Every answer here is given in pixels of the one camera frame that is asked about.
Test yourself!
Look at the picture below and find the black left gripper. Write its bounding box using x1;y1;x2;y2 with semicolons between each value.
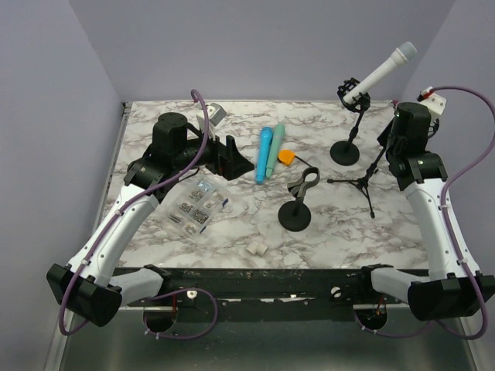
174;123;254;180

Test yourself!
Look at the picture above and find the blue microphone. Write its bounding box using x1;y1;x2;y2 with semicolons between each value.
255;127;273;184

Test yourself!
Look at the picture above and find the black shock-mount tripod stand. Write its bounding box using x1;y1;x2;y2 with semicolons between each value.
326;148;385;219

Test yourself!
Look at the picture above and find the mint green microphone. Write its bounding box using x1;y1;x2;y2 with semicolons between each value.
265;122;285;179

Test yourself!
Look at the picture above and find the black round-base microphone stand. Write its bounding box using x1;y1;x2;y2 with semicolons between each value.
278;167;320;232

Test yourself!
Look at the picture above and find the white microphone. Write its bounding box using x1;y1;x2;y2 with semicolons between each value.
343;42;417;104

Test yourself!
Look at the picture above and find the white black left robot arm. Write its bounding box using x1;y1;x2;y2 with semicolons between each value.
46;112;254;335

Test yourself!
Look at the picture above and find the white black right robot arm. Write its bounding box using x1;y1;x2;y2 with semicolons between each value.
355;102;494;321

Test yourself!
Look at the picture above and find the orange tape measure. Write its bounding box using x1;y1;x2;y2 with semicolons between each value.
278;149;295;166

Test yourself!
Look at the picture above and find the clear plastic screw box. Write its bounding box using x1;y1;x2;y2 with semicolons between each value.
166;176;230;238

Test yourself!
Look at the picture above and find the small white plastic fitting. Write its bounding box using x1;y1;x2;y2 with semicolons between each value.
246;241;268;256

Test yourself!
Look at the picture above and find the black shock-mount stand round base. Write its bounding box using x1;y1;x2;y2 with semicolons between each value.
329;77;373;167

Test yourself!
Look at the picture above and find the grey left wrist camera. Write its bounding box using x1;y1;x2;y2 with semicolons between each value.
196;103;227;139

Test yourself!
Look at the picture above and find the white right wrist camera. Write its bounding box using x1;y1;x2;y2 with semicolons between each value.
417;87;446;117

